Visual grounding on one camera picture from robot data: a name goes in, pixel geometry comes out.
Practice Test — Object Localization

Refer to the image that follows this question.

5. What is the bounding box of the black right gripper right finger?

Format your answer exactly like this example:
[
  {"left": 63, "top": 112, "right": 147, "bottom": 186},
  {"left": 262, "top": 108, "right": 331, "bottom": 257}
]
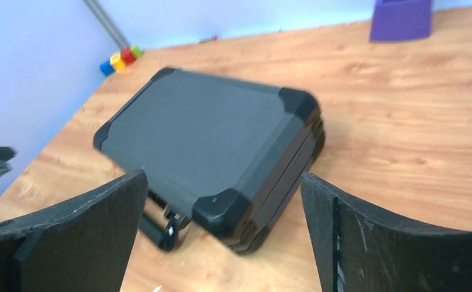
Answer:
[{"left": 300, "top": 173, "right": 472, "bottom": 291}]

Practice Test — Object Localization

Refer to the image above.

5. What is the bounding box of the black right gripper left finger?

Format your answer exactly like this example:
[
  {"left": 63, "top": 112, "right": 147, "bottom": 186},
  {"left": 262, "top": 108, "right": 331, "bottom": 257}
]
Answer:
[{"left": 0, "top": 170, "right": 148, "bottom": 291}]

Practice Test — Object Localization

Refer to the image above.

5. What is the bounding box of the black poker set case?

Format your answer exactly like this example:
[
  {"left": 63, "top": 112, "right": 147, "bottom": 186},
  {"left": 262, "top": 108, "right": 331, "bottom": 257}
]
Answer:
[{"left": 92, "top": 67, "right": 325, "bottom": 255}]

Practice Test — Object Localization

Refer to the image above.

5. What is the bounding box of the yellow round toy block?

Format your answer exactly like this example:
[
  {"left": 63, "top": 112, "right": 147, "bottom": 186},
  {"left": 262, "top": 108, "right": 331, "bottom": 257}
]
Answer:
[{"left": 109, "top": 52, "right": 127, "bottom": 72}]

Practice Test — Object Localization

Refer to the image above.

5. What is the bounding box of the green round toy block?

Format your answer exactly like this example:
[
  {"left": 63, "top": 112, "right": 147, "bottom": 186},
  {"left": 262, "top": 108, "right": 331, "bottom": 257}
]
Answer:
[{"left": 130, "top": 44, "right": 143, "bottom": 59}]

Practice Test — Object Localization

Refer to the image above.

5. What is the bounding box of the purple metronome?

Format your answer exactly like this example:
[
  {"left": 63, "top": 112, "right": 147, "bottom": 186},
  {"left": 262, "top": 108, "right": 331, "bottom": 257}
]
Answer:
[{"left": 369, "top": 0, "right": 433, "bottom": 42}]

